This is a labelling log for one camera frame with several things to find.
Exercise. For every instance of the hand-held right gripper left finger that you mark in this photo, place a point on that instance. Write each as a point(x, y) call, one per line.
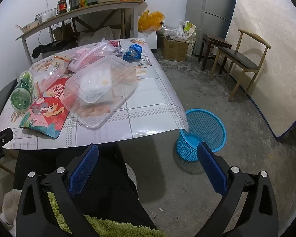
point(82, 171)

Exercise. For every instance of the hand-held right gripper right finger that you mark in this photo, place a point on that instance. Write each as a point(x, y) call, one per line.
point(212, 171)

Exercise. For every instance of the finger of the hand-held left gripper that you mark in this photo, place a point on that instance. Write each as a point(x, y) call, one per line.
point(2, 135)

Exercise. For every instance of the blue plastic basket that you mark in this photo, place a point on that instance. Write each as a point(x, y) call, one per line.
point(207, 126)

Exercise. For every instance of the pink bubble wrap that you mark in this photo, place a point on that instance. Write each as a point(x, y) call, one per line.
point(88, 56)

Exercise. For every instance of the wooden chair dark seat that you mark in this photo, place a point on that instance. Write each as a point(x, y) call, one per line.
point(239, 59)
point(5, 96)

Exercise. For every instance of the green packet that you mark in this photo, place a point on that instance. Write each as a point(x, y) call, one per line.
point(21, 96)

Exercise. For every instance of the red snack bag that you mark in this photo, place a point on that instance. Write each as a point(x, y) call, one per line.
point(46, 114)

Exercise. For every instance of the green white fuzzy jacket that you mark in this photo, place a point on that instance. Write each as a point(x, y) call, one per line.
point(113, 229)

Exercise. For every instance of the large clear plastic container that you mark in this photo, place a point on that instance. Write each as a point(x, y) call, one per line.
point(101, 101)

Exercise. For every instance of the clear printed plastic bag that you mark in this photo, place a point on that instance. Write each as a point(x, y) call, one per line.
point(51, 71)

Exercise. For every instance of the black cloth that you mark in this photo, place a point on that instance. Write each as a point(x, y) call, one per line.
point(51, 47)

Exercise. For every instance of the wooden chopsticks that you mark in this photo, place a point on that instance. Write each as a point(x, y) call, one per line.
point(18, 26)

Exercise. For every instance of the white paper bowl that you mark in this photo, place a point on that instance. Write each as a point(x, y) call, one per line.
point(30, 27)

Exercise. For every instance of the small cardboard box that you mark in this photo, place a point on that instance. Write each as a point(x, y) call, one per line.
point(63, 32)

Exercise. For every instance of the large cardboard box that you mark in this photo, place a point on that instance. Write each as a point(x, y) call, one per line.
point(174, 50)

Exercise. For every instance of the clear plastic bowl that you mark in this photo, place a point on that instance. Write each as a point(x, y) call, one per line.
point(46, 16)

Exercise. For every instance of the dark wooden stool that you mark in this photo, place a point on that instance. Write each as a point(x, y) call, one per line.
point(215, 42)

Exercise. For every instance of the blue crumpled wrapper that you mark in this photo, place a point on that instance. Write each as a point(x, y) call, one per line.
point(134, 51)

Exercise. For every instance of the white mattress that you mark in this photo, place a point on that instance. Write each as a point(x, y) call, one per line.
point(273, 54)

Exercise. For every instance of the dark jar red label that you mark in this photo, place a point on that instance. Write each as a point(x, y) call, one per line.
point(62, 7)

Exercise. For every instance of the white green package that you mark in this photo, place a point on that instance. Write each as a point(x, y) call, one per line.
point(188, 30)

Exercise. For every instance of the clear plastic bags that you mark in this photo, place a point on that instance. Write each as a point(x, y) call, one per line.
point(171, 33)

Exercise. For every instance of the wooden shelf table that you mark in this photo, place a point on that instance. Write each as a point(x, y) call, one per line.
point(88, 9)

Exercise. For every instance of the yellow plastic bag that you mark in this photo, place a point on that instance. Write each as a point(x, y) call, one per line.
point(150, 19)

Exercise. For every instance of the grey refrigerator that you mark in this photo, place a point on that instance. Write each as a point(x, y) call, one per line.
point(212, 5)

